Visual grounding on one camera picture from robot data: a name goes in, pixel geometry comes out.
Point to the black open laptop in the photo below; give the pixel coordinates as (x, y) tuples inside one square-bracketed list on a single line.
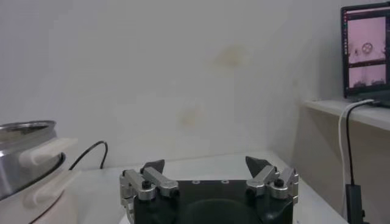
[(365, 51)]

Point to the perforated steel steamer basket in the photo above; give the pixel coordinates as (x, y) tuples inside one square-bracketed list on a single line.
[(24, 155)]

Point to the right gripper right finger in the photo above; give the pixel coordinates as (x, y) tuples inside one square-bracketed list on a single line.
[(265, 179)]

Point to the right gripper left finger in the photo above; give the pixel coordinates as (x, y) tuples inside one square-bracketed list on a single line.
[(155, 181)]

